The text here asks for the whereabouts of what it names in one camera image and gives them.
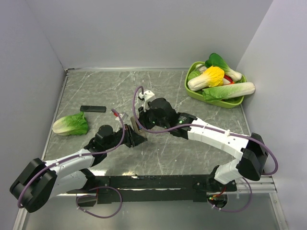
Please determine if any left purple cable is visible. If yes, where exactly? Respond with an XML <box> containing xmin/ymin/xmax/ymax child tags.
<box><xmin>18</xmin><ymin>109</ymin><xmax>127</xmax><ymax>219</ymax></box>

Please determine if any green plastic basket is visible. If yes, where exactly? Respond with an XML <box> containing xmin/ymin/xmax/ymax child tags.
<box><xmin>184</xmin><ymin>61</ymin><xmax>245</xmax><ymax>109</ymax></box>

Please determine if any yellow napa cabbage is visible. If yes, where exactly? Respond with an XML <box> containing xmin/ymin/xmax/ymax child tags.
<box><xmin>188</xmin><ymin>66</ymin><xmax>224</xmax><ymax>92</ymax></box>

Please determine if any red pepper toy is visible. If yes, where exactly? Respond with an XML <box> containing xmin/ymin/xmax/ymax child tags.
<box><xmin>223</xmin><ymin>75</ymin><xmax>235</xmax><ymax>85</ymax></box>

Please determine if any black slim remote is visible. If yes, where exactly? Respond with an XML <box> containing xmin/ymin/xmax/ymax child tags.
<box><xmin>80</xmin><ymin>105</ymin><xmax>106</xmax><ymax>113</ymax></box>

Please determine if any black base frame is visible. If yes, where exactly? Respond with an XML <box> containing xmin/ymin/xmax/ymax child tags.
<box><xmin>68</xmin><ymin>174</ymin><xmax>237</xmax><ymax>204</ymax></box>

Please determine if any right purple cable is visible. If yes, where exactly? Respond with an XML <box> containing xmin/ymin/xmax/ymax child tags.
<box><xmin>132</xmin><ymin>86</ymin><xmax>279</xmax><ymax>213</ymax></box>

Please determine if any green romaine lettuce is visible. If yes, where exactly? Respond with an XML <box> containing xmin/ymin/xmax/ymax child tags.
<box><xmin>52</xmin><ymin>112</ymin><xmax>88</xmax><ymax>136</ymax></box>

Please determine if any long green white cabbage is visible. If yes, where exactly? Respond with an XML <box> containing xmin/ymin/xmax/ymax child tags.
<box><xmin>202</xmin><ymin>82</ymin><xmax>256</xmax><ymax>102</ymax></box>

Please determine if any bok choy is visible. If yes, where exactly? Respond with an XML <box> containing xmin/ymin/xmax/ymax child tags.
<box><xmin>205</xmin><ymin>53</ymin><xmax>242</xmax><ymax>82</ymax></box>

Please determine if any beige white remote control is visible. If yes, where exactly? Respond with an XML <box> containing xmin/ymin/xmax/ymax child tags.
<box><xmin>130</xmin><ymin>116</ymin><xmax>146</xmax><ymax>138</ymax></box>

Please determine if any small green cabbage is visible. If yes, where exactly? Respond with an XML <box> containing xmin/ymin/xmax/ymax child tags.
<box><xmin>187</xmin><ymin>70</ymin><xmax>201</xmax><ymax>82</ymax></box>

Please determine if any purple cable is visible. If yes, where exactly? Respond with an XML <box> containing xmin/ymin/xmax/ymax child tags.
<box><xmin>18</xmin><ymin>109</ymin><xmax>127</xmax><ymax>219</ymax></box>
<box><xmin>132</xmin><ymin>86</ymin><xmax>279</xmax><ymax>213</ymax></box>

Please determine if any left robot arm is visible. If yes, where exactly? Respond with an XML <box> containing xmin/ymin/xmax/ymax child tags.
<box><xmin>10</xmin><ymin>125</ymin><xmax>147</xmax><ymax>213</ymax></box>

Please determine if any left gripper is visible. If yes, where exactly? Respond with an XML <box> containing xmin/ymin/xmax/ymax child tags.
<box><xmin>104</xmin><ymin>124</ymin><xmax>147</xmax><ymax>150</ymax></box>

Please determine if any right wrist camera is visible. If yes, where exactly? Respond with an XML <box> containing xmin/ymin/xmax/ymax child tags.
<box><xmin>138</xmin><ymin>90</ymin><xmax>155</xmax><ymax>111</ymax></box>

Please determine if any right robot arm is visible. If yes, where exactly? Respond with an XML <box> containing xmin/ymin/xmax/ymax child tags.
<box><xmin>138</xmin><ymin>96</ymin><xmax>268</xmax><ymax>191</ymax></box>

